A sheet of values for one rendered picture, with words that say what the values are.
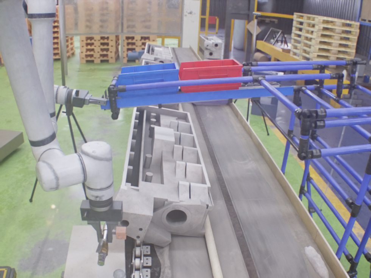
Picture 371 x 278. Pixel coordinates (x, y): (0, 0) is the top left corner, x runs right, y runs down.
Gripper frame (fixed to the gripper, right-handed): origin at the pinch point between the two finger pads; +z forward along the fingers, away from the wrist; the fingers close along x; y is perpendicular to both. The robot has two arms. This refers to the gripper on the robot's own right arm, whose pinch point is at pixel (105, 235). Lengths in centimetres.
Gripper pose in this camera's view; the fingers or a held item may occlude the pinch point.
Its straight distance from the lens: 111.6
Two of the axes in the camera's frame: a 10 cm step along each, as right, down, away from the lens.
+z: -0.4, 9.1, 4.1
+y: 0.8, 4.1, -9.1
